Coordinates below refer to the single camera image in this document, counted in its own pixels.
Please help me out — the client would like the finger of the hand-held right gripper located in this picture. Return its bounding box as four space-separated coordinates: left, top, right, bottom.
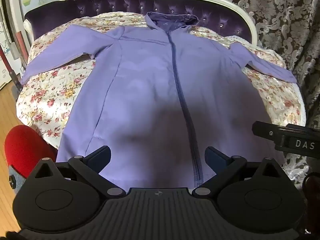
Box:
252 121 288 142

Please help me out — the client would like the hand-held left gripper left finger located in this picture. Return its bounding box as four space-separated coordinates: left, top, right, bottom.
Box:
28 145 126 197

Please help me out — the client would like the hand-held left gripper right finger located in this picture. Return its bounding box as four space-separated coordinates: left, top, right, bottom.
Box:
191 147 286 196

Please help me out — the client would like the purple zip jacket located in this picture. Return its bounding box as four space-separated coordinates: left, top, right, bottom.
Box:
20 12 297 189

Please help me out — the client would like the red round cushion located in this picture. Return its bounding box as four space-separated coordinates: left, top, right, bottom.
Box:
4 125 57 195

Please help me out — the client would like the floral quilted blanket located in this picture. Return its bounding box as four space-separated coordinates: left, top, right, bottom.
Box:
16 11 306 147

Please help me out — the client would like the red stick vacuum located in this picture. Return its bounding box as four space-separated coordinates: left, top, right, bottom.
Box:
0 40 23 92

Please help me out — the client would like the purple tufted headboard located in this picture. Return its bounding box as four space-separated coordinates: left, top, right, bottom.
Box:
24 0 257 47

